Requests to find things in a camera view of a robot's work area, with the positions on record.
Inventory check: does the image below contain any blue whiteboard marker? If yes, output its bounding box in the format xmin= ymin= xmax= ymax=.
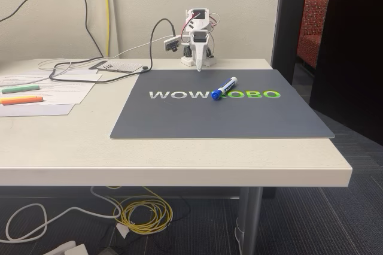
xmin=211 ymin=76 xmax=239 ymax=101

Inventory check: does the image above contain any green marker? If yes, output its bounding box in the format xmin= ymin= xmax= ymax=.
xmin=1 ymin=84 xmax=41 ymax=95

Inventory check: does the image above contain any orange marker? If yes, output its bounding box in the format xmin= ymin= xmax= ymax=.
xmin=1 ymin=96 xmax=44 ymax=106

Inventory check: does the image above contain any dark grey WOWROBO mat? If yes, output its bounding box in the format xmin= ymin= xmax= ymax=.
xmin=109 ymin=69 xmax=336 ymax=140

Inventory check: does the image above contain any dotted paper sheet black print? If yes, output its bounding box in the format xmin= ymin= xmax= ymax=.
xmin=88 ymin=60 xmax=144 ymax=74

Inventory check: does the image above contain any red patterned chair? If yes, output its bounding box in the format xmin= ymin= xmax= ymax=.
xmin=296 ymin=0 xmax=329 ymax=70

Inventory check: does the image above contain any white printed paper sheet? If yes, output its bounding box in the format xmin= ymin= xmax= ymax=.
xmin=0 ymin=103 xmax=75 ymax=117
xmin=0 ymin=80 xmax=97 ymax=105
xmin=0 ymin=69 xmax=103 ymax=86

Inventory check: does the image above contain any dark wooden door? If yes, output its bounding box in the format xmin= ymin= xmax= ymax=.
xmin=309 ymin=0 xmax=383 ymax=147

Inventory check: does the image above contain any grey metal table leg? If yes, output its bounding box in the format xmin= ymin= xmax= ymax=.
xmin=234 ymin=187 xmax=265 ymax=255

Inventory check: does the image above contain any white power adapter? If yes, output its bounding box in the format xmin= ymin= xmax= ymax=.
xmin=41 ymin=240 xmax=88 ymax=255

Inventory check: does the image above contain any white camera box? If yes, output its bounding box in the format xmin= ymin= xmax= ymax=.
xmin=163 ymin=35 xmax=181 ymax=53

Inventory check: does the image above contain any black camera cable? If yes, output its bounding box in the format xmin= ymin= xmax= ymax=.
xmin=48 ymin=18 xmax=178 ymax=84

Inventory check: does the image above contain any white cable on table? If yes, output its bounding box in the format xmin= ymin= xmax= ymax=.
xmin=38 ymin=38 xmax=184 ymax=73

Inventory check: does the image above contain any black door frame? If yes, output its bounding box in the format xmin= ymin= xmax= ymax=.
xmin=270 ymin=0 xmax=311 ymax=86

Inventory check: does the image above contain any long yellow wall cable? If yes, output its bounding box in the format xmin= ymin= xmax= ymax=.
xmin=102 ymin=0 xmax=111 ymax=58

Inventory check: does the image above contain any coiled yellow cable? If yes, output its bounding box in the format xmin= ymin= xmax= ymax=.
xmin=106 ymin=186 xmax=174 ymax=235

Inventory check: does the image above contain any white floor cable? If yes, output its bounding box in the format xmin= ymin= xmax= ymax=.
xmin=5 ymin=186 xmax=123 ymax=242

